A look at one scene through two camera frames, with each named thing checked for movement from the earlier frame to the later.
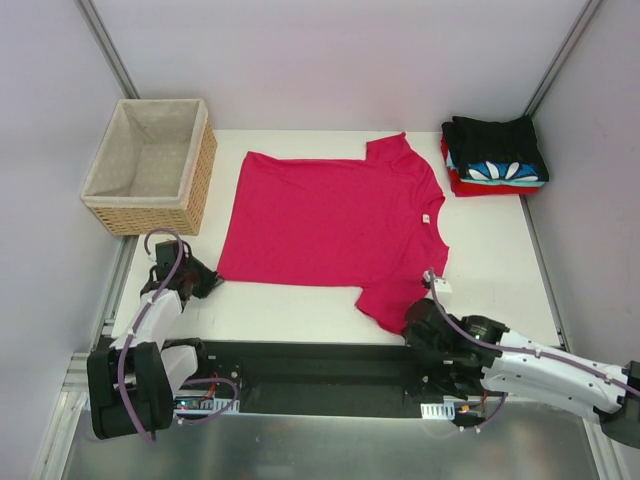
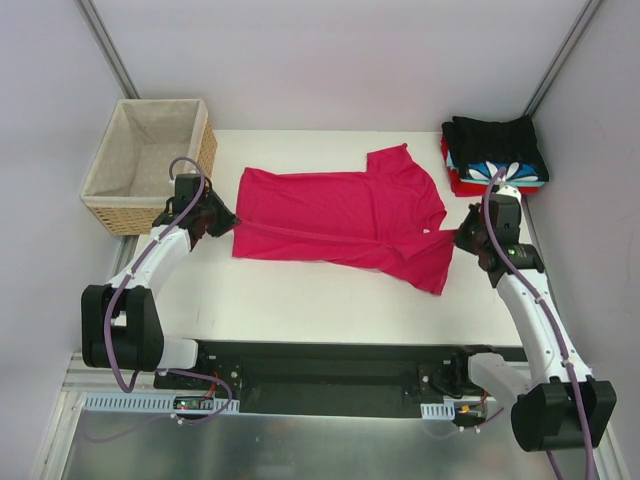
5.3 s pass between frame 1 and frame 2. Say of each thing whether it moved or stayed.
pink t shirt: moved
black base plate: stayed
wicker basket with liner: stayed
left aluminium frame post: stayed
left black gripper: moved
